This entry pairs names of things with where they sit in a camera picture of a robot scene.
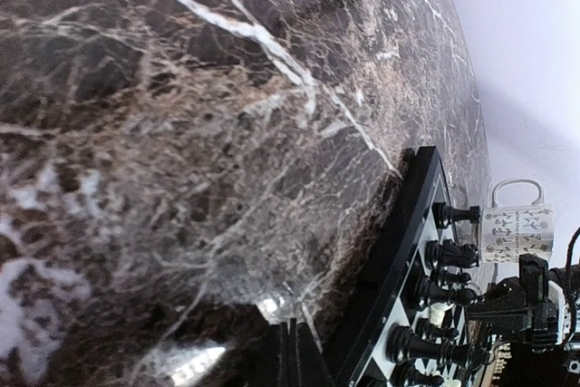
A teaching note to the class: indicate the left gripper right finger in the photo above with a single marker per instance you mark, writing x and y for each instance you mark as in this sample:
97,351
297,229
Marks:
307,366

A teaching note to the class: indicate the black chess knight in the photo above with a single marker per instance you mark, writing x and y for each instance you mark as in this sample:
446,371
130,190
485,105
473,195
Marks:
448,253

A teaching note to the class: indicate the black chess rook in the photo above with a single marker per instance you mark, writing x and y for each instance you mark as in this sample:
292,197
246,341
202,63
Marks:
445,215

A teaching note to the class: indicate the black grey chessboard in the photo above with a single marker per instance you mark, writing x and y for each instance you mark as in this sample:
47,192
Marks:
383,296

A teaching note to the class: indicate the black chess queen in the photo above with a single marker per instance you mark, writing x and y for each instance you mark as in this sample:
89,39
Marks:
403,345

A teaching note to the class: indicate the black chess bishop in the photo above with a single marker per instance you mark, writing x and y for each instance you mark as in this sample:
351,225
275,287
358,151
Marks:
428,293

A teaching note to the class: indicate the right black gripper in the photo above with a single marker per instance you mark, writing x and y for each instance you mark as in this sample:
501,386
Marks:
539,307

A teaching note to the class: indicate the white patterned mug yellow inside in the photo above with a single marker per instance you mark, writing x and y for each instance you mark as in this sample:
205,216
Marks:
505,233

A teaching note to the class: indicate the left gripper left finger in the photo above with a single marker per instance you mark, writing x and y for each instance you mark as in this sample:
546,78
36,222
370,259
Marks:
269,365

